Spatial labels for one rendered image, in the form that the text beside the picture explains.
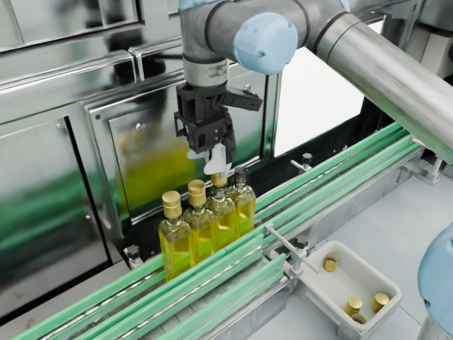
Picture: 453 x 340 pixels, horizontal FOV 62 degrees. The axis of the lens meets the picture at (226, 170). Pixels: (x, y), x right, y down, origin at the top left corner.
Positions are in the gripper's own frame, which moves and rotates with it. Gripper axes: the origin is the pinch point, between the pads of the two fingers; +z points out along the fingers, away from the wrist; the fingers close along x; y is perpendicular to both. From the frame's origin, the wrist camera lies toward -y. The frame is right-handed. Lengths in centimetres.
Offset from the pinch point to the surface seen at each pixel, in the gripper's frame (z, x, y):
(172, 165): 5.5, -12.7, 4.0
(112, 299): 26.1, -3.2, 27.0
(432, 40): 2, -15, -108
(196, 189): 1.4, 1.4, 6.4
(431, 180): 32, 15, -74
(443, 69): 13, -10, -113
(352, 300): 36.2, 25.9, -21.6
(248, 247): 22.0, 6.2, -3.8
